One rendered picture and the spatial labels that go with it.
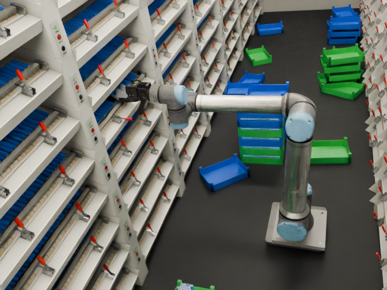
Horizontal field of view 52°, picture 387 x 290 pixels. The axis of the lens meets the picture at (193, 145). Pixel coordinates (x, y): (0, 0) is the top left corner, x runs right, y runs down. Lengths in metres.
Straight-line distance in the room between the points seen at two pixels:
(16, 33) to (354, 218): 2.03
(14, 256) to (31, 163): 0.30
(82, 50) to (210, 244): 1.36
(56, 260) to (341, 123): 2.41
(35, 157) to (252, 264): 1.36
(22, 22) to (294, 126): 1.09
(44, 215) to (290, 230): 1.17
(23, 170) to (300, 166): 1.14
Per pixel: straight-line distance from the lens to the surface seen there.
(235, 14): 4.20
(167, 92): 1.81
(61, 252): 1.66
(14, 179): 1.39
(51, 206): 1.55
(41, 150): 1.48
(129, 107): 1.99
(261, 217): 2.53
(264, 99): 1.87
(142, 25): 2.10
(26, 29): 1.39
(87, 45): 1.69
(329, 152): 3.02
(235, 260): 2.34
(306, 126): 1.70
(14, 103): 1.38
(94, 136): 1.69
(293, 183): 1.90
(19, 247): 1.46
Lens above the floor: 1.87
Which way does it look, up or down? 36 degrees down
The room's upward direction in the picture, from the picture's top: 10 degrees counter-clockwise
